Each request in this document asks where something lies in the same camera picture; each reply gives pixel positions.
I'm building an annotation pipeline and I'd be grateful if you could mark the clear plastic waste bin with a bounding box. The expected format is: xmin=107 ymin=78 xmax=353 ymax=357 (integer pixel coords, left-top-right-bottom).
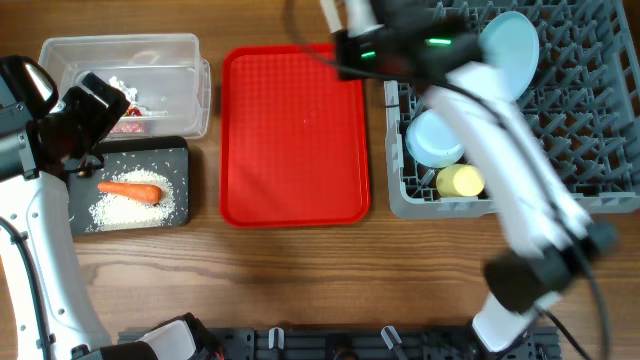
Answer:
xmin=38 ymin=33 xmax=212 ymax=141

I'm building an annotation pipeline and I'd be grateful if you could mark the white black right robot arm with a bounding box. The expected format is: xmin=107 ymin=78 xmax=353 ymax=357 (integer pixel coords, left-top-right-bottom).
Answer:
xmin=321 ymin=1 xmax=618 ymax=357

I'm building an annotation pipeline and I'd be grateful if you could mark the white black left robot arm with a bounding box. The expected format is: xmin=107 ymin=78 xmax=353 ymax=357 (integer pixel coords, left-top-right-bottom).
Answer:
xmin=1 ymin=55 xmax=224 ymax=359

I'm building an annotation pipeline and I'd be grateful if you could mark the orange carrot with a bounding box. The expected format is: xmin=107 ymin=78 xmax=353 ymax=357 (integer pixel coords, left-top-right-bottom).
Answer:
xmin=97 ymin=182 xmax=163 ymax=205

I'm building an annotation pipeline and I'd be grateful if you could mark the white rice pile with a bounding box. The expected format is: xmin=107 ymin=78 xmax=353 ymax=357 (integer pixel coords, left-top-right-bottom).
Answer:
xmin=87 ymin=169 xmax=176 ymax=232

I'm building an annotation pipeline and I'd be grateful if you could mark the light blue bowl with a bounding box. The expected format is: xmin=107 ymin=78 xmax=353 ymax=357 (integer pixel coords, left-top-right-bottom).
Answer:
xmin=405 ymin=110 xmax=464 ymax=168

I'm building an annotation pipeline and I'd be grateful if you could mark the grey plastic dishwasher rack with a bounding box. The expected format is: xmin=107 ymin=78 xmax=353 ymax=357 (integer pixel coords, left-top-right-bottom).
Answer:
xmin=384 ymin=0 xmax=639 ymax=219

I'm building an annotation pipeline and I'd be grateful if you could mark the white tissue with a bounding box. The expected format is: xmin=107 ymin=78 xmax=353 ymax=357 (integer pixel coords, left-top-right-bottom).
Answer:
xmin=108 ymin=76 xmax=138 ymax=103

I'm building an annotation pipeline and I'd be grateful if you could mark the red snack wrapper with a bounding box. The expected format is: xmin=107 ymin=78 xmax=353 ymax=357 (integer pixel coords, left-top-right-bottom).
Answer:
xmin=111 ymin=105 xmax=145 ymax=134

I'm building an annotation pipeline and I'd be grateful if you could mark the light blue round plate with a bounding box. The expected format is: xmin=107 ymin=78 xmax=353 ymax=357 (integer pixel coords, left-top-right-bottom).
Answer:
xmin=480 ymin=11 xmax=540 ymax=101

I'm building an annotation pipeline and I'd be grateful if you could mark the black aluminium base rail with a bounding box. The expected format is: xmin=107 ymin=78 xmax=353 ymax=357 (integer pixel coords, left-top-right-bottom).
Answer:
xmin=117 ymin=322 xmax=561 ymax=360

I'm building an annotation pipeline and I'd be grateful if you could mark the yellow plastic cup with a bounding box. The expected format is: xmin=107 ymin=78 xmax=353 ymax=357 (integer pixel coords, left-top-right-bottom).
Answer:
xmin=436 ymin=164 xmax=485 ymax=197

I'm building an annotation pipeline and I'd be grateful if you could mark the red plastic tray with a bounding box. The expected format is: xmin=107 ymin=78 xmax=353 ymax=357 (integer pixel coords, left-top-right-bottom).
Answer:
xmin=218 ymin=45 xmax=370 ymax=228

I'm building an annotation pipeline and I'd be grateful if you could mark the black waste tray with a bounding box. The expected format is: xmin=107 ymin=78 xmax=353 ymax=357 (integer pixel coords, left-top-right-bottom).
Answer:
xmin=67 ymin=136 xmax=190 ymax=236

